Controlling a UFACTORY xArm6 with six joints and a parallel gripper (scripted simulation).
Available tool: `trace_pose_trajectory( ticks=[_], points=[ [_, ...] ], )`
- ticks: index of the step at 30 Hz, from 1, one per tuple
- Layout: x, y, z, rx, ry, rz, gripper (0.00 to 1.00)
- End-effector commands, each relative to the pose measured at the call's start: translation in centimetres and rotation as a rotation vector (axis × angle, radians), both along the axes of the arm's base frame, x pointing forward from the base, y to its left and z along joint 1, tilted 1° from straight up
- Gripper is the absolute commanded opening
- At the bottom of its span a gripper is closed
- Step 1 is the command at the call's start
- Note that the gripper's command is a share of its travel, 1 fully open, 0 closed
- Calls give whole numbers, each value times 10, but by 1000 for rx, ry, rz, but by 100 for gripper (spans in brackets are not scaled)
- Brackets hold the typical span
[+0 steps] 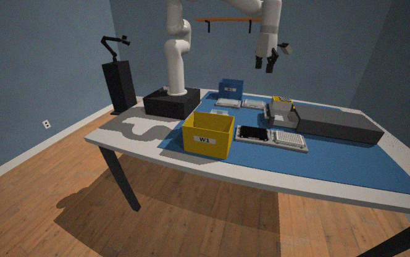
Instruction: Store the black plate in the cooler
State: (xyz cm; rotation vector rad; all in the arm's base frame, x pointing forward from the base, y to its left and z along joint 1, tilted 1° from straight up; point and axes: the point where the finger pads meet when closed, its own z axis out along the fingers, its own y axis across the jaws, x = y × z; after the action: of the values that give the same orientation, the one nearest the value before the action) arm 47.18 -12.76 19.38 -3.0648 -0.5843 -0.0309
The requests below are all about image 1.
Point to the blue bench mat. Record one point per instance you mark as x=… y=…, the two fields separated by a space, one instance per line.
x=328 y=159

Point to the blue open-top bin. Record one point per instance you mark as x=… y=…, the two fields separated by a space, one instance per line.
x=231 y=89

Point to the yellow open-top bin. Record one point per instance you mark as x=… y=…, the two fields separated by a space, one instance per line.
x=208 y=134

